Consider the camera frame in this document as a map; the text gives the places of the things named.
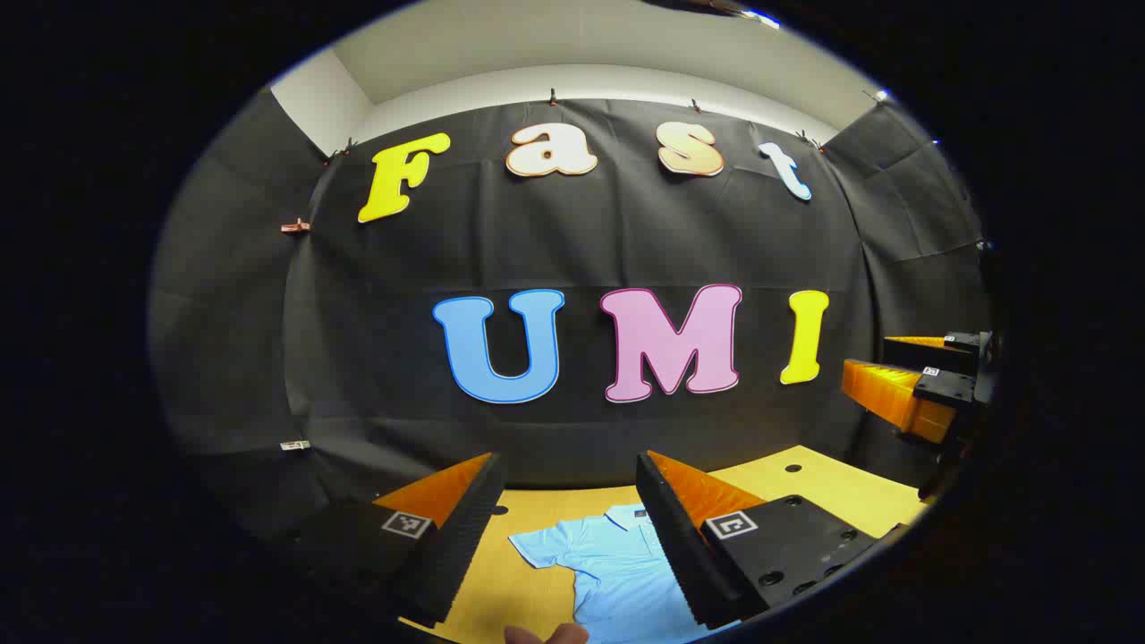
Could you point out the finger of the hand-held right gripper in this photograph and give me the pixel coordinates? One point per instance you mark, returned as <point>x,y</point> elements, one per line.
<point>894,398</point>
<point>930,351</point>

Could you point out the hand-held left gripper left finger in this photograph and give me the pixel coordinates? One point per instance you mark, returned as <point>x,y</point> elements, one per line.
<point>465,546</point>

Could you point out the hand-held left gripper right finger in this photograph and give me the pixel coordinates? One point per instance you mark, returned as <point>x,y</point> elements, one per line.
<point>671,546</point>

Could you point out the light blue T-shirt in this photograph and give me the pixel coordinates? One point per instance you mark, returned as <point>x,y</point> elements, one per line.
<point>617,572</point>

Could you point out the white clip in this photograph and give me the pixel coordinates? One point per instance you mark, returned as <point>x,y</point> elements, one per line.
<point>295,444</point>

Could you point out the black backdrop cloth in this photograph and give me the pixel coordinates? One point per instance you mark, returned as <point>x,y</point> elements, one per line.
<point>581,233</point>

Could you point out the orange spring clamp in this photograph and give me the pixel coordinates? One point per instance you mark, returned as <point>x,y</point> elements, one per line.
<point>295,225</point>

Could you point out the ceiling light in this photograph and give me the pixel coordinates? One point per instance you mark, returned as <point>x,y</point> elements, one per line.
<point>756,16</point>

